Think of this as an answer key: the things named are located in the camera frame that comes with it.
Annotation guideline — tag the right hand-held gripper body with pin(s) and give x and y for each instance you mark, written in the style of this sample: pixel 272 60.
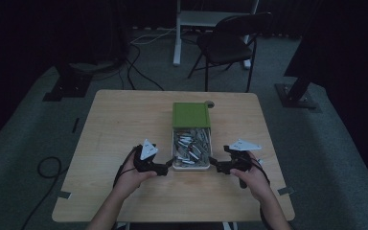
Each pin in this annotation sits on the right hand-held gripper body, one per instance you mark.
pixel 239 159

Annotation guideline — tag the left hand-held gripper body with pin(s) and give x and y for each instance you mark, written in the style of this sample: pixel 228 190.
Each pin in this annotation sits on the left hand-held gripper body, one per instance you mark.
pixel 145 159

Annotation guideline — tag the green metal drawer box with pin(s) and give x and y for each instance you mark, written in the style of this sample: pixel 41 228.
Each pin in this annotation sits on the green metal drawer box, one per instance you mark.
pixel 191 167

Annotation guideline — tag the person's left hand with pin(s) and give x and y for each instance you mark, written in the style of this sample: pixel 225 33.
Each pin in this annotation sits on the person's left hand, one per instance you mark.
pixel 132 179

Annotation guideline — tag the person's right hand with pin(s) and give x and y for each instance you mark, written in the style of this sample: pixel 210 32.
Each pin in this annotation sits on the person's right hand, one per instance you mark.
pixel 255 182

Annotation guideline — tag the pile of small metal parts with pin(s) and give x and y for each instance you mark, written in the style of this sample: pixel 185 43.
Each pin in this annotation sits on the pile of small metal parts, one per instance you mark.
pixel 191 147

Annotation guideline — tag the grey tape strip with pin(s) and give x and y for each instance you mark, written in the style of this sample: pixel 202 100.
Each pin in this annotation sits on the grey tape strip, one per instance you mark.
pixel 285 191
pixel 64 194

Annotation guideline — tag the white table leg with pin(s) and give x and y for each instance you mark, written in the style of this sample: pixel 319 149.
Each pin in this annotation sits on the white table leg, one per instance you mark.
pixel 123 226
pixel 229 226

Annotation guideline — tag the black folding chair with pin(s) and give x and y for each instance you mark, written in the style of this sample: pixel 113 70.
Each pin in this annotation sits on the black folding chair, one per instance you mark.
pixel 228 48

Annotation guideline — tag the black stand with base plate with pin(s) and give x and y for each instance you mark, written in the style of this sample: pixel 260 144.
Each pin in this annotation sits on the black stand with base plate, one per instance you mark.
pixel 67 86
pixel 295 96

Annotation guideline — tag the white desk frame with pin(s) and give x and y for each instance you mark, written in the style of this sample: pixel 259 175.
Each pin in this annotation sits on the white desk frame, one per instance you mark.
pixel 177 48

